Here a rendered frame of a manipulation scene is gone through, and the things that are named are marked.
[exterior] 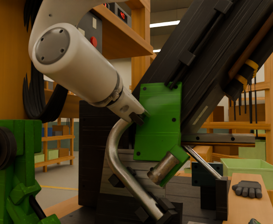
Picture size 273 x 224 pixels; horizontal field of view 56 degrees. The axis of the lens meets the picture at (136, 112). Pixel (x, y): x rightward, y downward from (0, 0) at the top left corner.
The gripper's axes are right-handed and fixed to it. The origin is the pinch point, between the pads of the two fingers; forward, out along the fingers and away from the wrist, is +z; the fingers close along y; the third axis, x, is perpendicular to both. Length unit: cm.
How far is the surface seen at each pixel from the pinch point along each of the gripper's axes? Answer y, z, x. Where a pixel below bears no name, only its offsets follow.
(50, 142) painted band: 636, 849, 439
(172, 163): -15.9, 1.2, 1.1
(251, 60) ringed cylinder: -3.8, 20.3, -35.7
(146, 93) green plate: 3.9, 4.2, -5.6
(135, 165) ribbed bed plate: -8.3, 6.4, 9.3
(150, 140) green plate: -6.9, 4.2, 1.9
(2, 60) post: 24.0, -18.6, 13.9
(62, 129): 386, 503, 221
